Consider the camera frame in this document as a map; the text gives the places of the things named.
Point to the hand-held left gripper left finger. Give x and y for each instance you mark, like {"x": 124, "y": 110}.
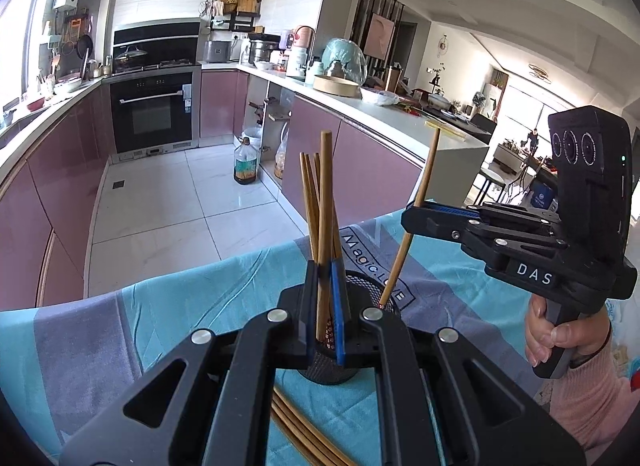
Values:
{"x": 302, "y": 326}

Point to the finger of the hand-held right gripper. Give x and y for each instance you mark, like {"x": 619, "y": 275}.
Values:
{"x": 435, "y": 223}
{"x": 455, "y": 211}

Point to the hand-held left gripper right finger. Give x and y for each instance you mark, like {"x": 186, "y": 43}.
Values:
{"x": 340, "y": 326}

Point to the black mesh utensil holder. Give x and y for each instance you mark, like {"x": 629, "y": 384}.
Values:
{"x": 367, "y": 286}

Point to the red-tipped bamboo chopstick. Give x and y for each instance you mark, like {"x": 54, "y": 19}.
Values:
{"x": 325, "y": 196}
{"x": 428, "y": 165}

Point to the bunch of bamboo chopsticks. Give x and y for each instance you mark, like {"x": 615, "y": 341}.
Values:
{"x": 308, "y": 206}

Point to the person's right forearm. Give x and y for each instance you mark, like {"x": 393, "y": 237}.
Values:
{"x": 595, "y": 396}

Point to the person's right hand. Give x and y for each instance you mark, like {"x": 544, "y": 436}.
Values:
{"x": 575, "y": 338}

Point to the blue bin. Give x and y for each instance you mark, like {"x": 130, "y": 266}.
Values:
{"x": 542, "y": 197}

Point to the green stool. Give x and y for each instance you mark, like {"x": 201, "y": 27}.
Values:
{"x": 491, "y": 176}

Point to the yellow flat packet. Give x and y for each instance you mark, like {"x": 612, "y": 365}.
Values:
{"x": 447, "y": 129}

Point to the pink base cabinets with peninsula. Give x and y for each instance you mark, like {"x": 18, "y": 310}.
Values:
{"x": 375, "y": 155}

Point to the blue and grey tablecloth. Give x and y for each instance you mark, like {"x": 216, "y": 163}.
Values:
{"x": 175, "y": 306}

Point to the plastic-wrapped bowl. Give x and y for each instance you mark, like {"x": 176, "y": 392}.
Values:
{"x": 380, "y": 96}

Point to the brown thermos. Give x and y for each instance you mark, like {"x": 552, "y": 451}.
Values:
{"x": 393, "y": 78}

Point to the clear plastic bag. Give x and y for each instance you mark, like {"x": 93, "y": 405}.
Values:
{"x": 281, "y": 158}

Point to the round bamboo steamer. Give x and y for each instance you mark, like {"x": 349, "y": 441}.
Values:
{"x": 336, "y": 86}

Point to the cooking oil bottle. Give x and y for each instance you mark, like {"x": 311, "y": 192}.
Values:
{"x": 246, "y": 163}

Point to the teal mesh food cover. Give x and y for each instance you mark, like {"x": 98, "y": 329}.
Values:
{"x": 345, "y": 58}

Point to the white jar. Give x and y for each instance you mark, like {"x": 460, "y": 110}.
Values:
{"x": 297, "y": 61}

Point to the pink kettle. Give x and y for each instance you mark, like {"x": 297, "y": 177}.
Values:
{"x": 304, "y": 36}

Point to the purple plastic jug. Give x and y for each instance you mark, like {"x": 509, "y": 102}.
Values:
{"x": 285, "y": 39}

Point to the steel stock pot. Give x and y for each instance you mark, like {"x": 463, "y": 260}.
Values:
{"x": 264, "y": 49}

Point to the black built-in oven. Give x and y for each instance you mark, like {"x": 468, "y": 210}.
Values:
{"x": 150, "y": 115}

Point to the silver rice cooker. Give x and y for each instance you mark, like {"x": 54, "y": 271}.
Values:
{"x": 217, "y": 51}

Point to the pink base cabinets under window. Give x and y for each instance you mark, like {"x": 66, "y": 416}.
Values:
{"x": 50, "y": 185}

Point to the wooden cutting board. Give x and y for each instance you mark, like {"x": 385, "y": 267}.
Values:
{"x": 247, "y": 1}

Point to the glass-lidded pot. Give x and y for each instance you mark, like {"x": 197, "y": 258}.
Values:
{"x": 130, "y": 59}

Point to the black range hood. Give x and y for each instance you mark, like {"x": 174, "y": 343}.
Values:
{"x": 160, "y": 40}

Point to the large white bowl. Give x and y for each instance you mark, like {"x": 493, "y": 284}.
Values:
{"x": 67, "y": 85}

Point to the pink bowl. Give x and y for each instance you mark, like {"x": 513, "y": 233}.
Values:
{"x": 35, "y": 104}

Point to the hanging black pan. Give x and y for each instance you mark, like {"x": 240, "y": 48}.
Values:
{"x": 83, "y": 46}

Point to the kitchen window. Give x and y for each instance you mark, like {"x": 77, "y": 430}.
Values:
{"x": 20, "y": 45}

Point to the wall clock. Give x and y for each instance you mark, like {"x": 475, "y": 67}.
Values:
{"x": 441, "y": 45}

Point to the framed wall picture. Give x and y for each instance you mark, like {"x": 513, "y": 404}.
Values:
{"x": 378, "y": 35}

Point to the black wall rack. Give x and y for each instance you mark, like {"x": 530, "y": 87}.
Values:
{"x": 225, "y": 20}

